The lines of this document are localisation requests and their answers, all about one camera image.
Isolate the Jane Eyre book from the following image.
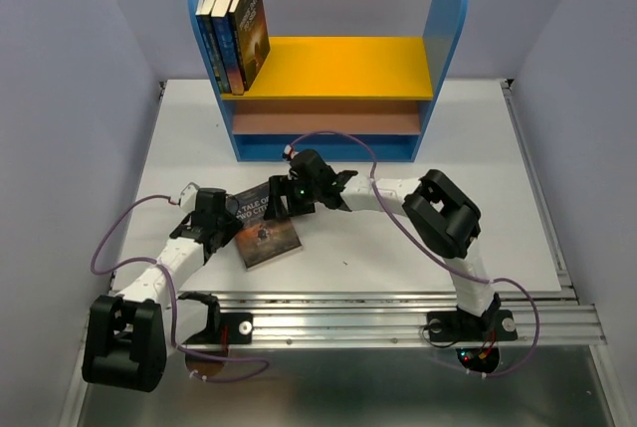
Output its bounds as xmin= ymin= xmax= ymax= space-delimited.
xmin=227 ymin=0 xmax=245 ymax=96

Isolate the aluminium mounting rail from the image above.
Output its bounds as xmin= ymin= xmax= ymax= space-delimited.
xmin=82 ymin=290 xmax=606 ymax=351

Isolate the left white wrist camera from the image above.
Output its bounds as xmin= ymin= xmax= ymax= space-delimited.
xmin=168 ymin=182 xmax=200 ymax=214

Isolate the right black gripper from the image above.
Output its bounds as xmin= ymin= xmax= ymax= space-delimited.
xmin=261 ymin=174 xmax=319 ymax=222

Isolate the A Tale of Two Cities book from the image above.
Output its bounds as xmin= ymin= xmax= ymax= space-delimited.
xmin=234 ymin=182 xmax=302 ymax=270

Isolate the Nineteen Eighty-Four book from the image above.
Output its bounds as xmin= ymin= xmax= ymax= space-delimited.
xmin=210 ymin=0 xmax=244 ymax=96

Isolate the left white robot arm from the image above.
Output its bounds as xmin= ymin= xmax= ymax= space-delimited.
xmin=82 ymin=183 xmax=252 ymax=392

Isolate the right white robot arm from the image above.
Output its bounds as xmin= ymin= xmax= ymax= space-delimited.
xmin=264 ymin=149 xmax=518 ymax=344

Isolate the Animal Farm book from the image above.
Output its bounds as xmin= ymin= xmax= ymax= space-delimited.
xmin=195 ymin=0 xmax=224 ymax=93

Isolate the Three Days to See book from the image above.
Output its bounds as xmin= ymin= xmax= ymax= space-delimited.
xmin=230 ymin=0 xmax=270 ymax=92

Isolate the blue yellow wooden bookshelf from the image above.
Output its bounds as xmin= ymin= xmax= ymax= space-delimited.
xmin=187 ymin=0 xmax=469 ymax=162

